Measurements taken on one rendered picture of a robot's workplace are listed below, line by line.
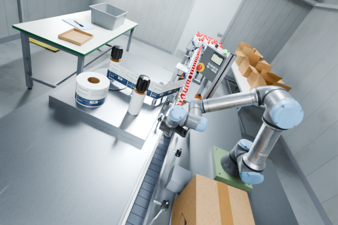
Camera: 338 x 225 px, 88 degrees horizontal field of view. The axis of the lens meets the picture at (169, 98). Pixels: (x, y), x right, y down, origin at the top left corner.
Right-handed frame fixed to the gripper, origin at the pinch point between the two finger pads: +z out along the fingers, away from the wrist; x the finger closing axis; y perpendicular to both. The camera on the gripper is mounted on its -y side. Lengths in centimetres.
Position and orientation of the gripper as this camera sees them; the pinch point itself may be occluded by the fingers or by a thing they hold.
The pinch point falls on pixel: (168, 132)
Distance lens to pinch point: 115.5
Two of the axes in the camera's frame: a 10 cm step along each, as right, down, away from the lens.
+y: -9.1, -4.2, 0.1
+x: -3.8, 8.0, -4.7
